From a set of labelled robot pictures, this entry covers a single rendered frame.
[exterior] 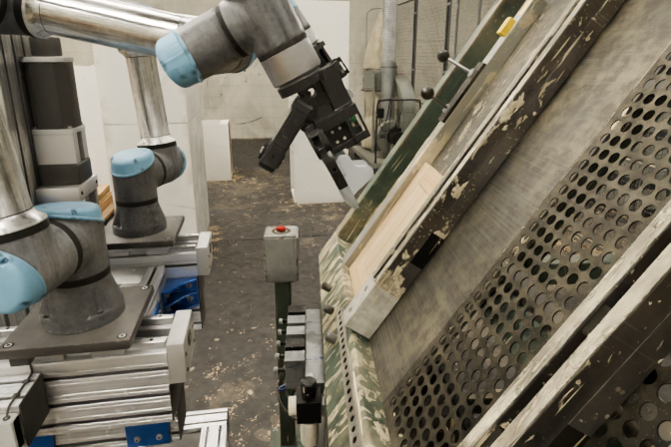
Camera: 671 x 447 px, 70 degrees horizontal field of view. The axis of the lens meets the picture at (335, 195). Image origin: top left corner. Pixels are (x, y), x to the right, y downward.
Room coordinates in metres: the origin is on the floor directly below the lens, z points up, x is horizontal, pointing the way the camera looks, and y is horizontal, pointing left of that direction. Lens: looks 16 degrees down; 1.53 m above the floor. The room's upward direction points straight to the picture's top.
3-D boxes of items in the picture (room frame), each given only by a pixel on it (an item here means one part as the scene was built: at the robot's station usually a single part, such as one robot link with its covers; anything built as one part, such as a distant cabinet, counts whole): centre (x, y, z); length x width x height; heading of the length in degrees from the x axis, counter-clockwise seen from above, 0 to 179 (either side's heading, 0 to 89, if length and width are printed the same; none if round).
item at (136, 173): (1.34, 0.58, 1.20); 0.13 x 0.12 x 0.14; 167
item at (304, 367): (1.17, 0.10, 0.69); 0.50 x 0.14 x 0.24; 3
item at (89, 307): (0.85, 0.50, 1.09); 0.15 x 0.15 x 0.10
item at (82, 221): (0.84, 0.50, 1.20); 0.13 x 0.12 x 0.14; 176
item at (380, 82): (6.92, -0.72, 1.10); 1.37 x 0.70 x 2.20; 9
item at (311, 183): (5.25, 0.20, 1.03); 0.61 x 0.58 x 2.05; 9
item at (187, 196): (3.69, 1.37, 0.88); 0.90 x 0.60 x 1.75; 9
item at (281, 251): (1.61, 0.19, 0.84); 0.12 x 0.12 x 0.18; 3
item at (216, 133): (6.13, 1.66, 0.36); 0.58 x 0.45 x 0.72; 99
